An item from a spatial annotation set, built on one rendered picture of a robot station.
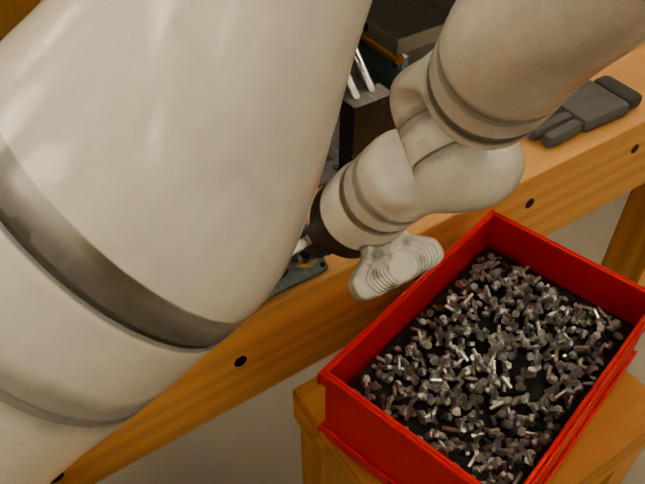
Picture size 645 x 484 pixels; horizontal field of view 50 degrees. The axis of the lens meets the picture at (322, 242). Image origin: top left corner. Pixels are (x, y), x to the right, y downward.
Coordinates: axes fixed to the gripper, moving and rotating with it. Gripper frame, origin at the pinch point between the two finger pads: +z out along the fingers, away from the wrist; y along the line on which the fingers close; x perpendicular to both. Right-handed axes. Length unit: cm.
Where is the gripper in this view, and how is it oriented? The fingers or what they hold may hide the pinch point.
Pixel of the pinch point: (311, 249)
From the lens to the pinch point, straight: 73.8
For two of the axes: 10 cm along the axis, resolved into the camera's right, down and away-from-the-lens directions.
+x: 4.5, 8.9, -0.9
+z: -3.2, 2.5, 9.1
